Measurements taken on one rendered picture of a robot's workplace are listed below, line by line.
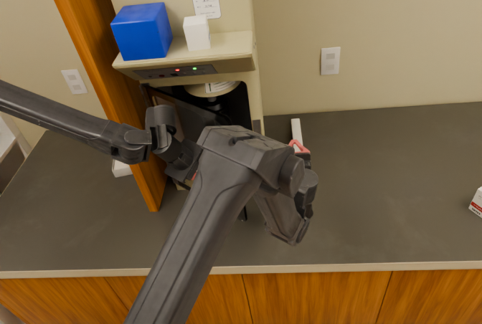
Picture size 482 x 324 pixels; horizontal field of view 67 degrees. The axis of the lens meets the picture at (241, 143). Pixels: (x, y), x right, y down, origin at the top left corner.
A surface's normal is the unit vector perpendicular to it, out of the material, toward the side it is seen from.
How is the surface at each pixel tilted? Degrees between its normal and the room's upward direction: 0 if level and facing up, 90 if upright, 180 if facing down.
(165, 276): 31
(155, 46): 90
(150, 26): 90
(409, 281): 90
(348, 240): 0
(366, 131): 0
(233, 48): 0
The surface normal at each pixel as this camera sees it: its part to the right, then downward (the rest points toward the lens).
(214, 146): -0.28, -0.30
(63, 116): 0.28, -0.48
